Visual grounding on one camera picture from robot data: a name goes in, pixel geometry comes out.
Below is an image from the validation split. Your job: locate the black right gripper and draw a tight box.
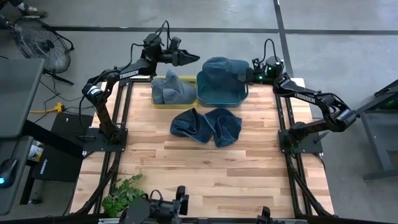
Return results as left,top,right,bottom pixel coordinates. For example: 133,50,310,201
237,63,275,84

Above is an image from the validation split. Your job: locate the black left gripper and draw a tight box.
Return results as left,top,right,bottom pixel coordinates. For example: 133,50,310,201
158,50,201,67

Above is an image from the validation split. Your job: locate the dark green baseball cap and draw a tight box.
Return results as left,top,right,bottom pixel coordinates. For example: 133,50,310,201
201,56,251,94

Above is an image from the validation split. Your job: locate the light grey-blue baseball cap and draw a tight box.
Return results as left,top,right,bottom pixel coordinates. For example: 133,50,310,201
150,70,197,106

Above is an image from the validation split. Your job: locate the blue denim baseball cap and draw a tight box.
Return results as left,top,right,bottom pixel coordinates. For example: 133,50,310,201
203,108,243,149
170,108,214,144

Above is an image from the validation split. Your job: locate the teal plastic bin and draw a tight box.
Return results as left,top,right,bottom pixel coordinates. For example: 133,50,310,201
195,70,249,108

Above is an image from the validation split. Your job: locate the yellow plastic bin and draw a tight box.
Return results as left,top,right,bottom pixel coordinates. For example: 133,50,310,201
150,75,198,110

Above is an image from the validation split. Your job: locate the yellow power plug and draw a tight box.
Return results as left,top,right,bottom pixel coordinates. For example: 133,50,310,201
29,101,65,114

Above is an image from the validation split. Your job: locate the grey metal cart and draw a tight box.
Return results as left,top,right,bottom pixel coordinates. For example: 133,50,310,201
345,79,398,181

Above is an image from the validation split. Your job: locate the black floor fan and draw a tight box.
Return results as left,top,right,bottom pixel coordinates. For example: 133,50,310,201
11,17,75,86

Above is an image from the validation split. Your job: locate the black front crossbar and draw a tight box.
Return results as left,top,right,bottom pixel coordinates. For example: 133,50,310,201
0,213,398,224

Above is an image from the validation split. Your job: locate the green leafy plant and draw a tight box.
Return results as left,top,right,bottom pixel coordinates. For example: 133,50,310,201
101,172,149,218

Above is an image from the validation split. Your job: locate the person's shoe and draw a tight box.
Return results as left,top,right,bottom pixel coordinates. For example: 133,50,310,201
18,2,49,19

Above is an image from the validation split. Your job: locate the grey desk top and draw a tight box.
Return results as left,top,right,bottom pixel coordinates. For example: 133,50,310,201
0,58,46,139

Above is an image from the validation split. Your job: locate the grey standing desk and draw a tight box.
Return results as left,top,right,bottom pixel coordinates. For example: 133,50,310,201
0,135,34,216

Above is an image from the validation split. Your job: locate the black device with green light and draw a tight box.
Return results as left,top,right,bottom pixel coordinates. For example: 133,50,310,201
0,158,18,189

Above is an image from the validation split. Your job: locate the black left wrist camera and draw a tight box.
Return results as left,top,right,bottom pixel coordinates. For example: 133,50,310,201
169,36,182,52

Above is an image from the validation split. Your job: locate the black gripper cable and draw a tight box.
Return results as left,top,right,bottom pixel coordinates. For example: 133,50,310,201
129,20,171,72
263,38,278,62

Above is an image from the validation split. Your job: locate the black aluminium table frame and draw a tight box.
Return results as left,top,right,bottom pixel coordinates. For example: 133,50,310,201
74,77,332,218

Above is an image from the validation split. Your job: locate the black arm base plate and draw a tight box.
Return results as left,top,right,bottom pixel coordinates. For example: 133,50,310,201
83,128,128,152
278,129,324,154

